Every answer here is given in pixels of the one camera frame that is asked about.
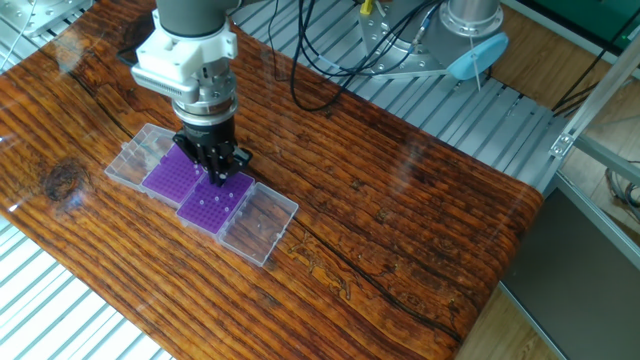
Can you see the yellow connector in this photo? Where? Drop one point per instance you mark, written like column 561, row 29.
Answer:
column 366, row 7

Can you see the aluminium frame beam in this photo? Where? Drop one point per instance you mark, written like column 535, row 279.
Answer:
column 610, row 159

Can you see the silver corner bracket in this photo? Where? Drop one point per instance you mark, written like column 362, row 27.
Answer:
column 562, row 145

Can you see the white printed camera mount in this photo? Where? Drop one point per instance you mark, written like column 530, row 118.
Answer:
column 175, row 55

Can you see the aluminium frame post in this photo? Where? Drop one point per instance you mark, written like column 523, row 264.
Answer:
column 600, row 100

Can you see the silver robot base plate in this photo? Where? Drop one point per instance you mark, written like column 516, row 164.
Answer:
column 397, row 60

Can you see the perforated aluminium plate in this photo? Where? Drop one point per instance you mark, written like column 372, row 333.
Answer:
column 45, row 12

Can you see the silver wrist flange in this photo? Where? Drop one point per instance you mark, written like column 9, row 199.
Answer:
column 210, row 107

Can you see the aluminium frame rail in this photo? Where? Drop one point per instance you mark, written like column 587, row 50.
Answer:
column 600, row 217

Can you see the white zip tie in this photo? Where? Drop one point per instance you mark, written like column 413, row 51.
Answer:
column 475, row 65

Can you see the wood grain table mat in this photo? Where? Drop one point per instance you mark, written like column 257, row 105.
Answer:
column 350, row 200

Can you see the purple pipette tip box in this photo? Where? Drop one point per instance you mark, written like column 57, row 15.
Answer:
column 200, row 220
column 167, row 182

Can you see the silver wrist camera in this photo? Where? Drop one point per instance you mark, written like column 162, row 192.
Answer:
column 160, row 85

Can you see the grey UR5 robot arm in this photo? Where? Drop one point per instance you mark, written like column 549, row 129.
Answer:
column 190, row 15

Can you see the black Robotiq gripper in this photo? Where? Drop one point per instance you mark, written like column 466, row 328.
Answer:
column 210, row 136

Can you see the dark grey panel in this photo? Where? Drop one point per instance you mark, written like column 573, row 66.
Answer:
column 575, row 300

